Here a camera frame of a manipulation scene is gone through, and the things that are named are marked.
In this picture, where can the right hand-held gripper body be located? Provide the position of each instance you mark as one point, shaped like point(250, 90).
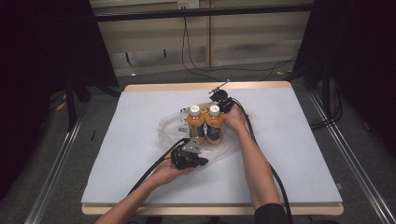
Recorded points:
point(224, 101)

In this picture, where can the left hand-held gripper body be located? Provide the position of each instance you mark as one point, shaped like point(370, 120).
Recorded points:
point(185, 155)

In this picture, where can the orange juice bottle white cap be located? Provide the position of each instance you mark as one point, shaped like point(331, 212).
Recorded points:
point(195, 124)
point(214, 126)

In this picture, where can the translucent white plastic bag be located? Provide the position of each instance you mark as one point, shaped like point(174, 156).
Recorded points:
point(169, 130)

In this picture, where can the person's right hand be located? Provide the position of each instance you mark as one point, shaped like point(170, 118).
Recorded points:
point(235, 119)

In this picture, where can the person's left hand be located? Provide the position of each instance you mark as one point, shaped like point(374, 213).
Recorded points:
point(169, 174)

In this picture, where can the wooden table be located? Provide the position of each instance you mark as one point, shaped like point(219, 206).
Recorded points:
point(186, 86)

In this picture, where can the white table mat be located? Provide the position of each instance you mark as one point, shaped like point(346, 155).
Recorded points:
point(295, 149)

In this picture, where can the person's black sleeve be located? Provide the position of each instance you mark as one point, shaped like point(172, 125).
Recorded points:
point(271, 214)

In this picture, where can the black horizontal bar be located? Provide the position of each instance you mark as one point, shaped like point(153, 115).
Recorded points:
point(202, 12)

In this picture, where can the black curtain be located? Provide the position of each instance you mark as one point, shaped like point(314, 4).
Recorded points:
point(361, 62)
point(37, 77)

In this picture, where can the white wall socket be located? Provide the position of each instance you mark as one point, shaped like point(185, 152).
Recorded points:
point(188, 3)

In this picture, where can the metal floor rail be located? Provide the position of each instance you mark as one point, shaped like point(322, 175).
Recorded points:
point(53, 177)
point(358, 168)

